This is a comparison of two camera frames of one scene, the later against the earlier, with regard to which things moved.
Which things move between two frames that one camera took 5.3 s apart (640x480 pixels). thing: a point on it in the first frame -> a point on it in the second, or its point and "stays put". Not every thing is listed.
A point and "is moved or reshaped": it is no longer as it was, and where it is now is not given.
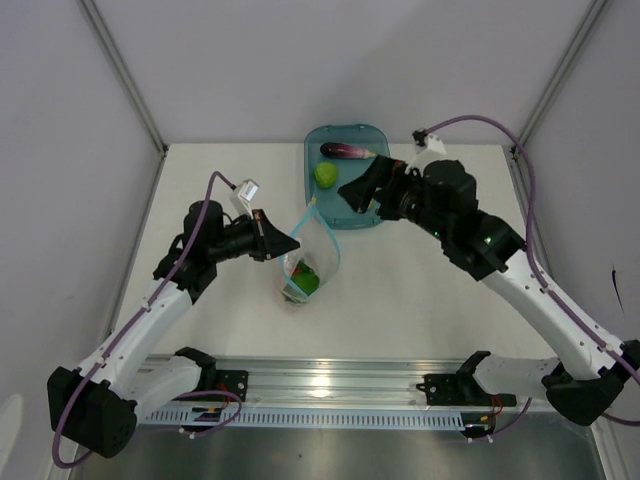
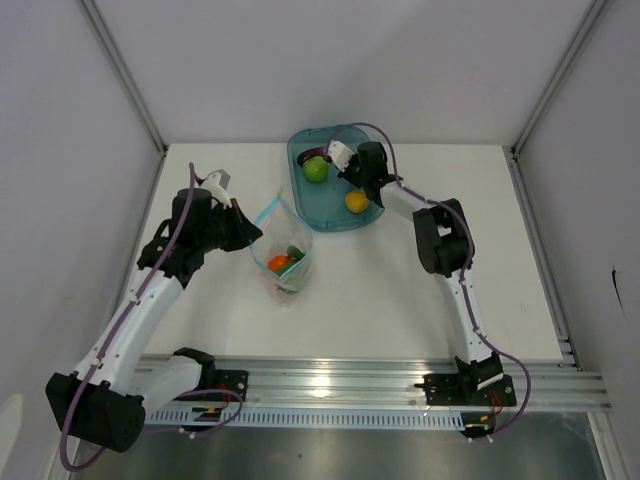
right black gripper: (383, 173) -> (345, 173)
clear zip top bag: (307, 272) is moved or reshaped
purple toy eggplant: (333, 149) is moved or reshaped
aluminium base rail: (308, 382) stays put
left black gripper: (272, 241) -> (245, 231)
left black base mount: (233, 381) stays put
